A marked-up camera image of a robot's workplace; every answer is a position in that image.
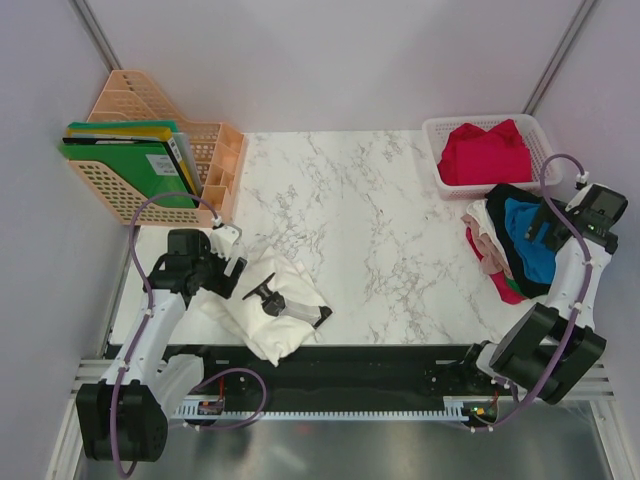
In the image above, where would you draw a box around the white slotted cable duct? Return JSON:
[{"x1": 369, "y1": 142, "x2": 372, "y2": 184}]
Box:
[{"x1": 171, "y1": 396, "x2": 498, "y2": 422}]

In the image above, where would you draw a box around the red t shirt in basket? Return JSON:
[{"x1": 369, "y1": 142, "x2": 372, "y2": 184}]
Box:
[{"x1": 438, "y1": 119, "x2": 533, "y2": 186}]

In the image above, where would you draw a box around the green file folder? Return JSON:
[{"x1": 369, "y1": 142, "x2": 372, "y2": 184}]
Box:
[{"x1": 59, "y1": 118, "x2": 200, "y2": 209}]

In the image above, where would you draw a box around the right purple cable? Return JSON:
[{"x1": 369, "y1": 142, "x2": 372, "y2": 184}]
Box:
[{"x1": 449, "y1": 154, "x2": 594, "y2": 434}]

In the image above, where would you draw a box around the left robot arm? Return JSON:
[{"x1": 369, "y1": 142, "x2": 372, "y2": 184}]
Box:
[{"x1": 76, "y1": 224, "x2": 247, "y2": 462}]

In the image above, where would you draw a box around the peach plastic file organizer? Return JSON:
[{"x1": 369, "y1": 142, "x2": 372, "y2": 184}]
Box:
[{"x1": 59, "y1": 70, "x2": 247, "y2": 227}]

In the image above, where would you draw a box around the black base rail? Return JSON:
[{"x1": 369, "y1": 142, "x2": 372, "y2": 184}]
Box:
[{"x1": 165, "y1": 345, "x2": 511, "y2": 411}]

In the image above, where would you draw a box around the white t shirt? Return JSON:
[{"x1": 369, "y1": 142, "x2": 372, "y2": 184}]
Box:
[{"x1": 195, "y1": 246, "x2": 333, "y2": 366}]

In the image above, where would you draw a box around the blue t shirt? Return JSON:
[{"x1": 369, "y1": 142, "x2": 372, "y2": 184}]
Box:
[{"x1": 504, "y1": 198, "x2": 556, "y2": 285}]

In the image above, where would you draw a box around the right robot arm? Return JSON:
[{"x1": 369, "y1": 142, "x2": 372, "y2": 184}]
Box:
[{"x1": 457, "y1": 184, "x2": 628, "y2": 404}]

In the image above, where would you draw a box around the black t shirt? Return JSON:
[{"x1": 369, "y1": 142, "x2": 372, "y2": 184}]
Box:
[{"x1": 485, "y1": 184, "x2": 551, "y2": 299}]

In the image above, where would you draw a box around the beige pink t shirt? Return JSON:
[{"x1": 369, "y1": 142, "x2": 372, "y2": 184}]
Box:
[{"x1": 461, "y1": 199, "x2": 513, "y2": 279}]

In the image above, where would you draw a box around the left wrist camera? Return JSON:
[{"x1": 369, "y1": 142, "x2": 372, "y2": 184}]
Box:
[{"x1": 209, "y1": 224, "x2": 242, "y2": 274}]

